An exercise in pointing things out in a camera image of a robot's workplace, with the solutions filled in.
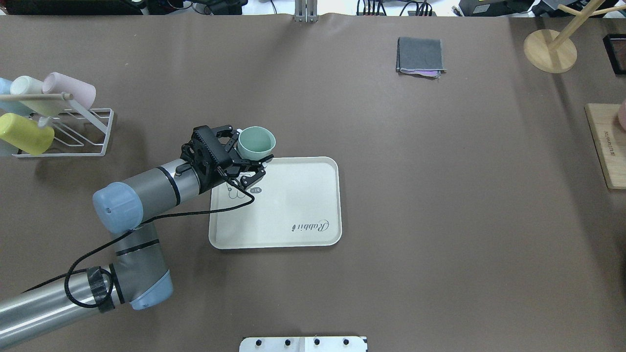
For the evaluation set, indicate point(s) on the pink cup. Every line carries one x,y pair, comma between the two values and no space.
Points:
82,92

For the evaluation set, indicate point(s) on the white cup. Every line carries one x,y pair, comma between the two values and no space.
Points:
29,85

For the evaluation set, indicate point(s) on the wooden cutting board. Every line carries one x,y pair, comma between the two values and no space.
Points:
607,124

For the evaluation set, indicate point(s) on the grey folded cloth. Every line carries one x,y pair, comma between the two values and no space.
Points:
418,56

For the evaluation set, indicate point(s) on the dark brown tray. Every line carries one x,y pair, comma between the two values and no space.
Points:
615,45

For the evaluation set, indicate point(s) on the aluminium frame post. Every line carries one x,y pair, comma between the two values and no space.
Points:
306,11

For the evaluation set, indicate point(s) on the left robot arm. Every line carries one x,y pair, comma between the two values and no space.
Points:
131,267

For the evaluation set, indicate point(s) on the white wire cup rack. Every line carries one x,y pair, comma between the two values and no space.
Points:
79,132

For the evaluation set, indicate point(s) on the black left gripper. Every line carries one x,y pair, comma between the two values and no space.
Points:
213,177

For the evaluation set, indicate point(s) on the yellow cup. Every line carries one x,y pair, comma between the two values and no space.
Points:
25,134

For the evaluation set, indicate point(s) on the wooden mug tree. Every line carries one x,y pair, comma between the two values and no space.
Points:
553,51

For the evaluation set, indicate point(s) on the green cup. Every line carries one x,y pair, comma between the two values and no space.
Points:
255,143

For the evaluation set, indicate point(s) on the cream rabbit tray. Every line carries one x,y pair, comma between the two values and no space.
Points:
296,204

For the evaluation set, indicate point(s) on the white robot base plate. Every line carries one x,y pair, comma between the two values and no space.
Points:
304,344

